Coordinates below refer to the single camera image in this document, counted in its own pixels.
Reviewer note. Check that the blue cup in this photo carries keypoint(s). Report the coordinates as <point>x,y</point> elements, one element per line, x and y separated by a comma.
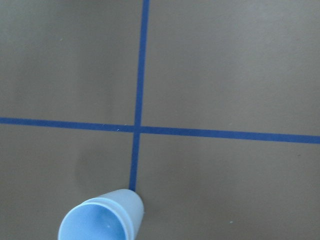
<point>97,219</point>
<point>128,208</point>

